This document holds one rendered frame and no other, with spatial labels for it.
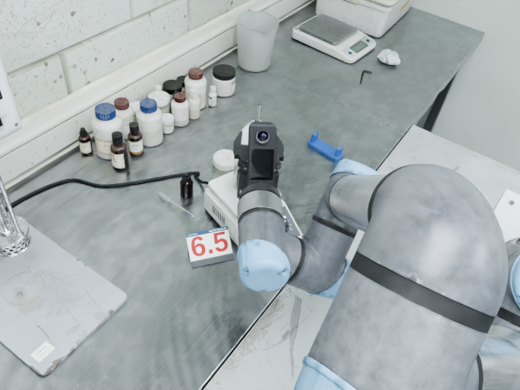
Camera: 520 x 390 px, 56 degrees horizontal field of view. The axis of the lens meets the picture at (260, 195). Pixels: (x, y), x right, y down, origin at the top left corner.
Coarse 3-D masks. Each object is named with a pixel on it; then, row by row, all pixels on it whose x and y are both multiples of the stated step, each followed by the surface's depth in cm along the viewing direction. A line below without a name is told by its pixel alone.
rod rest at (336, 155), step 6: (318, 132) 132; (312, 138) 131; (312, 144) 132; (318, 144) 132; (324, 144) 132; (318, 150) 131; (324, 150) 130; (330, 150) 130; (336, 150) 127; (330, 156) 129; (336, 156) 128; (342, 156) 130
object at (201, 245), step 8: (216, 232) 103; (224, 232) 104; (192, 240) 102; (200, 240) 102; (208, 240) 102; (216, 240) 103; (224, 240) 104; (192, 248) 101; (200, 248) 102; (208, 248) 102; (216, 248) 103; (224, 248) 103; (192, 256) 101; (200, 256) 102
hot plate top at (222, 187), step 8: (224, 176) 108; (232, 176) 108; (208, 184) 106; (216, 184) 106; (224, 184) 106; (216, 192) 104; (224, 192) 104; (232, 192) 105; (240, 192) 105; (224, 200) 103; (232, 200) 103; (232, 208) 101
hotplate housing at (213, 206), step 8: (208, 192) 107; (208, 200) 108; (216, 200) 105; (208, 208) 109; (216, 208) 106; (224, 208) 104; (288, 208) 107; (216, 216) 107; (224, 216) 104; (232, 216) 102; (224, 224) 105; (232, 224) 102; (296, 224) 107; (232, 232) 104; (232, 240) 106
